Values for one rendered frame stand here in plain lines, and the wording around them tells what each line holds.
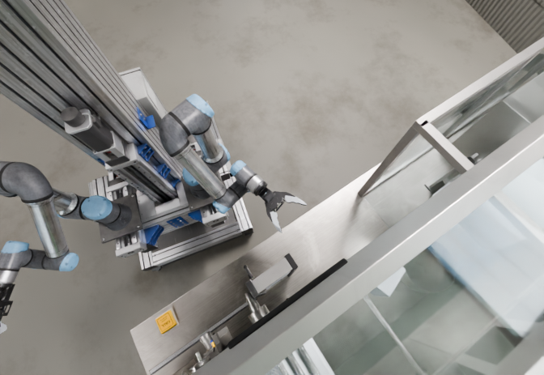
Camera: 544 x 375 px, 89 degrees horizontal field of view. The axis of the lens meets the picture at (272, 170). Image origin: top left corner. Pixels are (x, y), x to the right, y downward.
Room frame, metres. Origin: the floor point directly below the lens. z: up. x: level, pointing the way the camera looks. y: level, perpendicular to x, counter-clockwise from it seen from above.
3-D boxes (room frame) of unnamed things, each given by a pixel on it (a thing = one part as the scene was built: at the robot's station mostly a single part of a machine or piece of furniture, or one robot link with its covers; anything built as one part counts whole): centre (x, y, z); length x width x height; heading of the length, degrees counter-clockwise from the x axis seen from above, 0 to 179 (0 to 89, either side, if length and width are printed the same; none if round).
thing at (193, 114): (0.66, 0.30, 1.19); 0.15 x 0.12 x 0.55; 133
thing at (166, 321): (-0.11, 0.52, 0.91); 0.07 x 0.07 x 0.02; 30
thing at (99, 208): (0.42, 0.88, 0.98); 0.13 x 0.12 x 0.14; 82
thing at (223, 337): (-0.18, 0.26, 1.05); 0.06 x 0.05 x 0.31; 30
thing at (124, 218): (0.42, 0.87, 0.87); 0.15 x 0.15 x 0.10
